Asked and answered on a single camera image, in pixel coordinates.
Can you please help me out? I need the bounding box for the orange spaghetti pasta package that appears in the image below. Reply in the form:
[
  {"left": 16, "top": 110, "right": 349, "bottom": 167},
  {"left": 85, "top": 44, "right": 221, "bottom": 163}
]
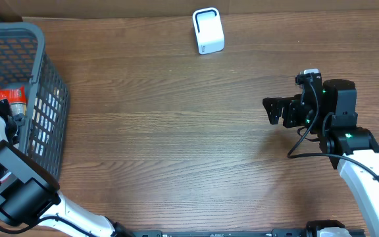
[{"left": 0, "top": 86, "right": 27, "bottom": 115}]

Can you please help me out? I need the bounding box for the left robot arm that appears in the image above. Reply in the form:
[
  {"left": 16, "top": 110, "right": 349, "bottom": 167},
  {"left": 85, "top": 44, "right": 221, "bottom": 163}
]
[{"left": 0, "top": 100, "right": 132, "bottom": 236}]

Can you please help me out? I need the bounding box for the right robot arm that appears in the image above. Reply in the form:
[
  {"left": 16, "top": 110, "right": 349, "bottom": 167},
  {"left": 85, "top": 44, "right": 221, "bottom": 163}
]
[{"left": 263, "top": 69, "right": 379, "bottom": 236}]

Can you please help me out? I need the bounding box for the white barcode scanner stand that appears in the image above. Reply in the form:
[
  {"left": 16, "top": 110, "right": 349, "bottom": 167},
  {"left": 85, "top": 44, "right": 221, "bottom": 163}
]
[{"left": 192, "top": 7, "right": 225, "bottom": 55}]

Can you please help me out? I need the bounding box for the grey plastic mesh basket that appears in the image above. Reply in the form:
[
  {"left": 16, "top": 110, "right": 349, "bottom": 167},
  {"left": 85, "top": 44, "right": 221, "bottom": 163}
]
[{"left": 0, "top": 22, "right": 70, "bottom": 181}]

